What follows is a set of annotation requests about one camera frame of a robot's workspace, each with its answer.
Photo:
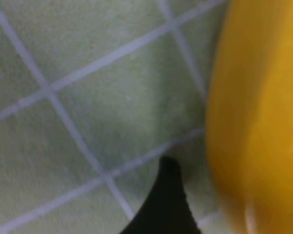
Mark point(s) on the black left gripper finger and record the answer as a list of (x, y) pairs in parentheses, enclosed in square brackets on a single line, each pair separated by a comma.
[(166, 207)]

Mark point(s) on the yellow plastic banana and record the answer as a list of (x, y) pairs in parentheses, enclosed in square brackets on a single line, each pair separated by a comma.
[(258, 109)]

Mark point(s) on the green checked tablecloth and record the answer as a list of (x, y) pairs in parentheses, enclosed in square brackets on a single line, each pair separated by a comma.
[(88, 109)]

